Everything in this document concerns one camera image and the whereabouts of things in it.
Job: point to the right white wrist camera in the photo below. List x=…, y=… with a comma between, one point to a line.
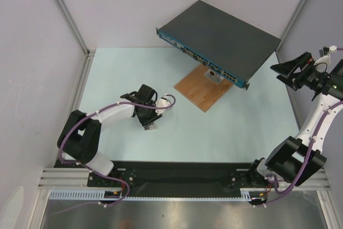
x=325, y=55

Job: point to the white slotted cable duct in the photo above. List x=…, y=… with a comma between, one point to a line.
x=235, y=195

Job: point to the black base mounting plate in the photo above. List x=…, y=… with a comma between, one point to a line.
x=192, y=177

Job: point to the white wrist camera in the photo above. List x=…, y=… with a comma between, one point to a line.
x=162, y=105
x=325, y=55

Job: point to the left aluminium frame post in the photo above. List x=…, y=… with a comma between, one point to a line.
x=70, y=22

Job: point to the silver SFP module lower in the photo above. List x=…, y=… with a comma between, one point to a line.
x=150, y=127

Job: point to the aluminium frame post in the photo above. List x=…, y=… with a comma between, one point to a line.
x=70, y=22
x=295, y=15

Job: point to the black blue network switch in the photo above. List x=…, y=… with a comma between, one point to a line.
x=223, y=43

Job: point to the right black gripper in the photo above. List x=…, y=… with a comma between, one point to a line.
x=296, y=74

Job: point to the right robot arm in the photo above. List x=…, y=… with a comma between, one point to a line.
x=297, y=158

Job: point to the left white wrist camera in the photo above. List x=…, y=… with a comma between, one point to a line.
x=162, y=105

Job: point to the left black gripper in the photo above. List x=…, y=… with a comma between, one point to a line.
x=148, y=122

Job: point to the metal switch stand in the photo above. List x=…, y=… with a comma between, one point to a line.
x=213, y=76

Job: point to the right aluminium frame post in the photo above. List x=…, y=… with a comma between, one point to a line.
x=295, y=15

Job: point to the wooden base board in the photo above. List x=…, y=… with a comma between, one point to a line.
x=201, y=91

